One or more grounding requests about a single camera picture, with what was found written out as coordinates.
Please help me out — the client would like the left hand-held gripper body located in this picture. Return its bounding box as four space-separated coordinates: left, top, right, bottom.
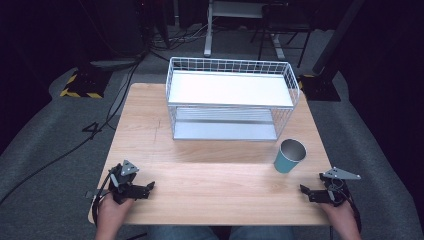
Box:
107 159 150 205

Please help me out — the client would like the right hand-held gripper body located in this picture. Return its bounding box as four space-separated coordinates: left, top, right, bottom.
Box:
316 166 362 207

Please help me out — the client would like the teal cup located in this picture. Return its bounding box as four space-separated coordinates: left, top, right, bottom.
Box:
273 138 307 175

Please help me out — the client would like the white wire shelf rack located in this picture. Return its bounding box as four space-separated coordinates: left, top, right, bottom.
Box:
165 56 301 142

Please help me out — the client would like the person's right hand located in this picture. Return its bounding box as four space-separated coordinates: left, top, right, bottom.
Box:
320 199 356 232

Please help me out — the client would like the person's left hand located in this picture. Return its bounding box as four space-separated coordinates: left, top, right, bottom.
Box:
95 192 135 232

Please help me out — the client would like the person's left leg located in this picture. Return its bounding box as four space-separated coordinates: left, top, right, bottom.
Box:
147 225 220 240

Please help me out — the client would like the person's leg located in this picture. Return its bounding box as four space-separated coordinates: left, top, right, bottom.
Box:
229 225 296 240
147 225 220 240

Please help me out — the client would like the person's right leg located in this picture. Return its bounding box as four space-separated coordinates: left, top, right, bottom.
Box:
229 225 296 240

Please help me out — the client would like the black yellow striped stand base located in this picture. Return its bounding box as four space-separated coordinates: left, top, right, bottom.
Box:
59 67 113 100
297 73 342 102

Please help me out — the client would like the black slanted stand pole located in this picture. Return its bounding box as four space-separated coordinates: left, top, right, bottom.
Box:
311 0 367 76

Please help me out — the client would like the black chair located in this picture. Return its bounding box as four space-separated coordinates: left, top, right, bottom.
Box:
249 2 316 69

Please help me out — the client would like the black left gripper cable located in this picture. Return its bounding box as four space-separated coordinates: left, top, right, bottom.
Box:
91 172 114 228

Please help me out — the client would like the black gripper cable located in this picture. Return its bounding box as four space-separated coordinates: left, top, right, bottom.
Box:
345 189 363 234
91 172 114 228

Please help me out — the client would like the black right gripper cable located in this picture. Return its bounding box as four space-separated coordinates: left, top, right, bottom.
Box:
345 189 363 234

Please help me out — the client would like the long black floor cable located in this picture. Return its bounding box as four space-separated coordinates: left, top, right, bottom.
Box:
0 54 145 206

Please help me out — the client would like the bundle of floor cables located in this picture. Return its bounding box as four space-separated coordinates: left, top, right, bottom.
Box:
148 22 215 53

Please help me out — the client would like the white desk frame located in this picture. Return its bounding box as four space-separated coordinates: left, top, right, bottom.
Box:
203 0 288 62

